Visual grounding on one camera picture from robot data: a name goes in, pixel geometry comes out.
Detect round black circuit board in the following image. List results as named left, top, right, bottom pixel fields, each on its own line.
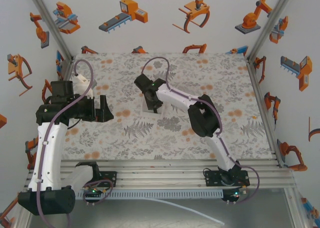
left=220, top=187, right=248, bottom=205
left=83, top=187, right=106, bottom=206

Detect aluminium side rail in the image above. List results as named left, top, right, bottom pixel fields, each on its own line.
left=246, top=61, right=285, bottom=168

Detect aluminium frame rails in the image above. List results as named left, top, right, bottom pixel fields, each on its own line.
left=21, top=158, right=296, bottom=191

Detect floral patterned table mat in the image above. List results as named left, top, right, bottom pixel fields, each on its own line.
left=61, top=53, right=273, bottom=161

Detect aluminium frame post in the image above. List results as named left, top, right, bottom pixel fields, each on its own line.
left=245, top=0, right=299, bottom=63
left=25, top=0, right=75, bottom=61

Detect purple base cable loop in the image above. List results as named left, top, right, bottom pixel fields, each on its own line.
left=81, top=179, right=115, bottom=204

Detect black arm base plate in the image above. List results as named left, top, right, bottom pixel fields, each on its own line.
left=97, top=171, right=118, bottom=188
left=204, top=169, right=251, bottom=188

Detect thin white tube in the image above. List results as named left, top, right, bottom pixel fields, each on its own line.
left=138, top=197, right=226, bottom=225

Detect white slotted cable duct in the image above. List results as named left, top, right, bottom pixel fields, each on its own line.
left=74, top=189, right=224, bottom=200

